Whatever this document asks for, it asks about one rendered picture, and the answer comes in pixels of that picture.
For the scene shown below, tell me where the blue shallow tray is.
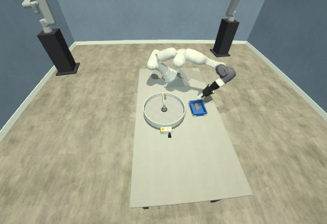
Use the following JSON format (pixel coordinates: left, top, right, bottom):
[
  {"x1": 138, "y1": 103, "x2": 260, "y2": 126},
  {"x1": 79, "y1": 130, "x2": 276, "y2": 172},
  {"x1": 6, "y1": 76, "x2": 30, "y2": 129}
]
[{"x1": 189, "y1": 100, "x2": 207, "y2": 117}]

